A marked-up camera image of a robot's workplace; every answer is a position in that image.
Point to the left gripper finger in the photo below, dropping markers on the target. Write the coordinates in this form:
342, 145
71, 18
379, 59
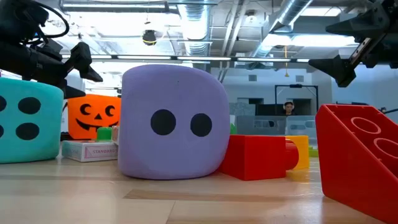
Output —
72, 92
82, 60

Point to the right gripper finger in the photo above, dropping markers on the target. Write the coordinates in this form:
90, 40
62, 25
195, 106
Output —
337, 70
367, 26

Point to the long green toy brick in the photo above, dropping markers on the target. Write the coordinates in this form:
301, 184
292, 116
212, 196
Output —
104, 134

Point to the teal foam die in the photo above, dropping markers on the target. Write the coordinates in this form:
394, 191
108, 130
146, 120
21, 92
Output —
37, 146

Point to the lime toy brick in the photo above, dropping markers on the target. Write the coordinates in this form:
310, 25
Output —
313, 152

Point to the yellow toy brick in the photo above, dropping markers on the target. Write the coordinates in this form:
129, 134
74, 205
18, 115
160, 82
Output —
303, 152

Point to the purple foam die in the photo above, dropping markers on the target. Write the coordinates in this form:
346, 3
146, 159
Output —
174, 93

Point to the small red toy brick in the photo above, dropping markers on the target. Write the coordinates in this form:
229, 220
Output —
248, 155

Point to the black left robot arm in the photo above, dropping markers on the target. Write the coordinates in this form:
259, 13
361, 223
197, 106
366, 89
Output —
18, 18

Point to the orange pumpkin bucket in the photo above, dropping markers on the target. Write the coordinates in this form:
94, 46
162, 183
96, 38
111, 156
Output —
74, 124

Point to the yellow hanging pendant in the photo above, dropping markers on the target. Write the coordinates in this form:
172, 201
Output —
286, 74

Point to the person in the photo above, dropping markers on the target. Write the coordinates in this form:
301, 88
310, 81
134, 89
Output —
288, 109

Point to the clear plastic bin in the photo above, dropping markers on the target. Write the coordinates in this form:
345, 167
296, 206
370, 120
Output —
298, 126

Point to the black ceiling lamp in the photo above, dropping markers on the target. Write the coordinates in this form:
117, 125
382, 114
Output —
149, 36

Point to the white ceiling sensor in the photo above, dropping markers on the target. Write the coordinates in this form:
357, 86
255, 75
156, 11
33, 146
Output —
250, 18

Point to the long ceiling light strip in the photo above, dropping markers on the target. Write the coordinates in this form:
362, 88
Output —
202, 58

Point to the black metal frame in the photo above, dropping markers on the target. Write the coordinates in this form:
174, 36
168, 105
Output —
295, 86

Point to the silver ventilation duct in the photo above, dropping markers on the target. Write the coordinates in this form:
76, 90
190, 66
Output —
292, 9
196, 25

